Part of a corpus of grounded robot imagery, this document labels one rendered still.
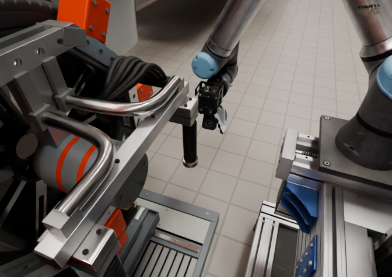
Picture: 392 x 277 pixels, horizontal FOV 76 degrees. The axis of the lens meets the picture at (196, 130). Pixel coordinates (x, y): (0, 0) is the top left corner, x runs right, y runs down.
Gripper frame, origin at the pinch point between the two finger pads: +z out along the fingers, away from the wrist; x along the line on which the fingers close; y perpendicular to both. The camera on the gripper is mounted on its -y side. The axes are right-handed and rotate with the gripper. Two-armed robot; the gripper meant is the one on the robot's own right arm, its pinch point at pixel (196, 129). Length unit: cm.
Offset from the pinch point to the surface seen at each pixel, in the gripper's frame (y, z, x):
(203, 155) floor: -83, -66, -19
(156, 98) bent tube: 18.1, 13.9, -2.9
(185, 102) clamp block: 12.0, 5.0, -0.6
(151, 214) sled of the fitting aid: -68, -6, -26
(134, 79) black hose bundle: 19.2, 10.4, -9.4
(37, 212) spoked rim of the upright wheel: -11.8, 30.2, -30.9
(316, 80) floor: -83, -206, 56
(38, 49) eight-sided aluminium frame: 26.8, 18.8, -21.7
